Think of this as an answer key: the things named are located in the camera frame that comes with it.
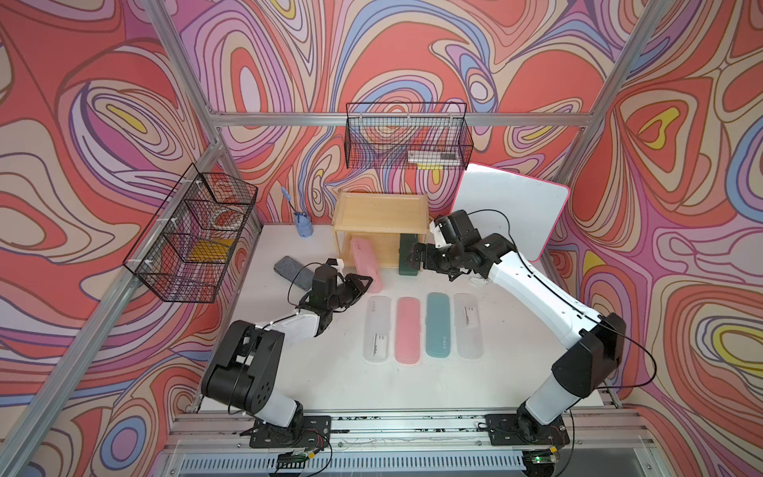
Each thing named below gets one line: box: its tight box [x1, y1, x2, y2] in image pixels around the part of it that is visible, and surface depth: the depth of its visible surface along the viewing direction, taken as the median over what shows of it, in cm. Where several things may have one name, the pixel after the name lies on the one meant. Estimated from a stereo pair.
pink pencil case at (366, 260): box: [350, 236, 383, 294], surface depth 97 cm
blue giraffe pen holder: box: [281, 186, 314, 239], surface depth 114 cm
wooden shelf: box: [332, 190, 430, 269], surface depth 99 cm
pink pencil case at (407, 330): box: [394, 296, 422, 365], surface depth 92 cm
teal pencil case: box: [425, 292, 452, 359], surface depth 93 cm
